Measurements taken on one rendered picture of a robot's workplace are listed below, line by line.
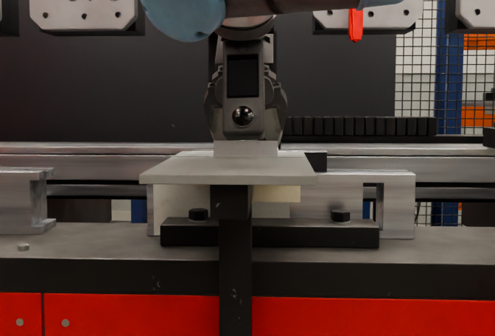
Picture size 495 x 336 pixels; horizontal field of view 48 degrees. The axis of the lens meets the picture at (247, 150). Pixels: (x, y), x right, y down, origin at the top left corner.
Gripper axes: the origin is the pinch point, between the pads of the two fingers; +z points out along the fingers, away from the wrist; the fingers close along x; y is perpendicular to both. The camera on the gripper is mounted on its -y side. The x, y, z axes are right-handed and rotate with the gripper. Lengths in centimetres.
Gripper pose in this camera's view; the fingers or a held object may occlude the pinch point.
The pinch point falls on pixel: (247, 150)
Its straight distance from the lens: 76.0
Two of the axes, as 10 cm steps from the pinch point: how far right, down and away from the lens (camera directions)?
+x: -10.0, 0.0, 0.5
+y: 0.3, -7.2, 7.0
